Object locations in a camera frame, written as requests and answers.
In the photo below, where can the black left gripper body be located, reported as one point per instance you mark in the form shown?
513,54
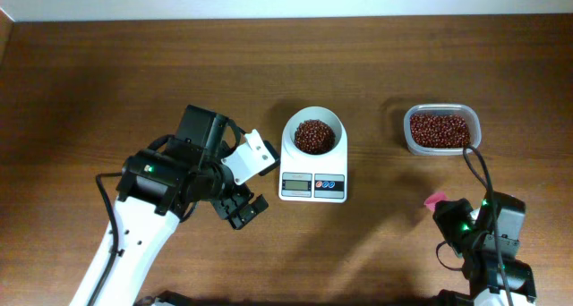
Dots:
227,191

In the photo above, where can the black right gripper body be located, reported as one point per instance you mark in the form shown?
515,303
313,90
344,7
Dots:
448,211

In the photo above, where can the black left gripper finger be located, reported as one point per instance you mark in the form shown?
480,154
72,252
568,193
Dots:
248,212
231,205

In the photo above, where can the pink measuring scoop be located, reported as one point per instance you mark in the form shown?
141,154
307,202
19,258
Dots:
434,199

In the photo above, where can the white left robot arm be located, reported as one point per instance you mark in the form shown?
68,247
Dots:
209,158

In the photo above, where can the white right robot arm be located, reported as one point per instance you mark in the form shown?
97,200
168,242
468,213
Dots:
487,240

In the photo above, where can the white digital kitchen scale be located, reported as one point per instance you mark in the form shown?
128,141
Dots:
322,179

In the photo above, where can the clear plastic bean container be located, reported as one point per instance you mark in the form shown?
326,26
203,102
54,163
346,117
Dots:
466,112

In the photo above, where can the red beans in bowl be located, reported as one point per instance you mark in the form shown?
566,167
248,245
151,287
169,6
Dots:
314,137

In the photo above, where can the red beans in container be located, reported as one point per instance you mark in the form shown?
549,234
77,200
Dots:
439,131

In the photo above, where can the white round bowl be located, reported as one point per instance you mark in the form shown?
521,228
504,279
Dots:
314,113

